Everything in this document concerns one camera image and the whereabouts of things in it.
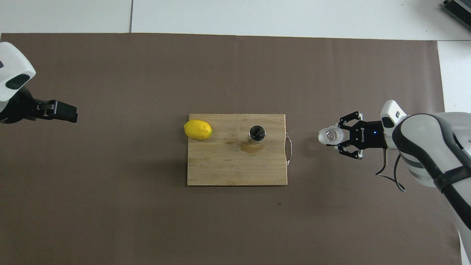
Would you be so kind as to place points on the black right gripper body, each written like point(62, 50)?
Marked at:
point(369, 135)

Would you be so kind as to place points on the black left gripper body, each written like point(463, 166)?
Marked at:
point(18, 108)

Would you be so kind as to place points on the small clear glass cup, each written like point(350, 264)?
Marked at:
point(331, 135)

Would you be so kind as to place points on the steel double jigger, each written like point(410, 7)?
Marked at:
point(257, 134)

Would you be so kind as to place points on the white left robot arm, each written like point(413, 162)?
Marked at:
point(13, 66)

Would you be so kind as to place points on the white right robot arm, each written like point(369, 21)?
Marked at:
point(423, 140)

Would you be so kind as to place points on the wooden cutting board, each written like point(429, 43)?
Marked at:
point(235, 169)

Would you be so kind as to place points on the yellow lemon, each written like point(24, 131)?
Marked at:
point(198, 129)

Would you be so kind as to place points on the brown paper table mat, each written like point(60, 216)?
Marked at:
point(147, 221)

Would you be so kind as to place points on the grey metal device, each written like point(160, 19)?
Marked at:
point(460, 9)

